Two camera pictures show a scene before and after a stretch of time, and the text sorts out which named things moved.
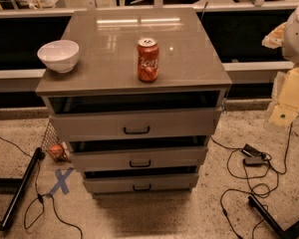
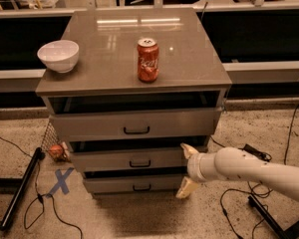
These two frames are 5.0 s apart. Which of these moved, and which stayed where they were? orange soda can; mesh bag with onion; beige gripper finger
Moved: beige gripper finger
Stayed: orange soda can; mesh bag with onion
